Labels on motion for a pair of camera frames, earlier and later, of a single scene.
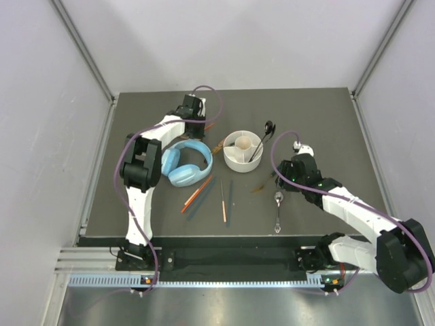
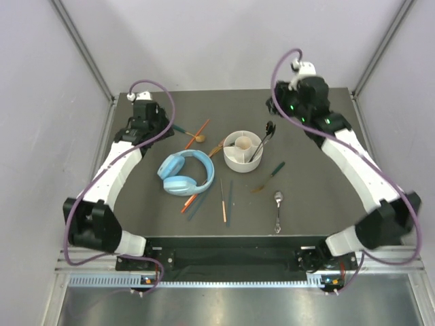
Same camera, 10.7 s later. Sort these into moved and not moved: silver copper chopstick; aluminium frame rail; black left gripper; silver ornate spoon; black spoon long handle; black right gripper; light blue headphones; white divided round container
Moved: black left gripper; black right gripper; light blue headphones
Not moved: silver ornate spoon; silver copper chopstick; aluminium frame rail; white divided round container; black spoon long handle
